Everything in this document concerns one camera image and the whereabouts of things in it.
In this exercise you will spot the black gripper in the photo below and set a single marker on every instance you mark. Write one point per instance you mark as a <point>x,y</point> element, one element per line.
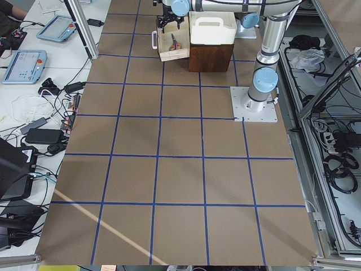
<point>170,20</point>

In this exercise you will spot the white drawer handle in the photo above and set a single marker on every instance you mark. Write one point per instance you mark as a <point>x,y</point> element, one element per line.
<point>154,40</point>

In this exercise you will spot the light wooden drawer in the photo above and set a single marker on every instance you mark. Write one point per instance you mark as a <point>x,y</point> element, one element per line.
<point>164,41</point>

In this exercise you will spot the grey orange handled scissors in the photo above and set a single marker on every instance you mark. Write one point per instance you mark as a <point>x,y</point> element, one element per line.
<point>175,44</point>

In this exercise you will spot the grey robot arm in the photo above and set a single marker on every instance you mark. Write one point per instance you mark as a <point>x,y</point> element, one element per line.
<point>265,78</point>
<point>175,11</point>

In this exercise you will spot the dark wooden drawer cabinet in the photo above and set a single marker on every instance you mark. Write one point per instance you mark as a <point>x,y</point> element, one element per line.
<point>210,58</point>

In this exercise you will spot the white plastic bin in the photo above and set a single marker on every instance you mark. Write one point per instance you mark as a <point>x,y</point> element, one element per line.
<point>212,28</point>

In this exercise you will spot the upper blue teach pendant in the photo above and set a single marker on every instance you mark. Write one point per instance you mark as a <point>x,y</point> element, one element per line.
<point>58,29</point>

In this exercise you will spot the blue teach pendant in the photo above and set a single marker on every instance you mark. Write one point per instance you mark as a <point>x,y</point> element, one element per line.
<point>58,29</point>
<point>25,67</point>

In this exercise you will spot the lower blue teach pendant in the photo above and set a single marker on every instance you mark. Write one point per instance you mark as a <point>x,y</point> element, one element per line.
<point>25,67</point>

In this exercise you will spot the crumpled white cloth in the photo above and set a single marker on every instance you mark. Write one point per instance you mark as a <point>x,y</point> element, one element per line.
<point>309,60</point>

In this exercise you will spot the black power adapter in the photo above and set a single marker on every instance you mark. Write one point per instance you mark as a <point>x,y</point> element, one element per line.
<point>43,136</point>

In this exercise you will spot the black laptop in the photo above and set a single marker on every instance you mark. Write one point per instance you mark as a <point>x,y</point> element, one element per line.
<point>17,169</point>

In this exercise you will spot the aluminium frame post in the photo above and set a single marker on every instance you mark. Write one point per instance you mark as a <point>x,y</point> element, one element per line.
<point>76,12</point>

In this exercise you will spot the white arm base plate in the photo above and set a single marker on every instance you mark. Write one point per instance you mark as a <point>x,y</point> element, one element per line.
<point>247,110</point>

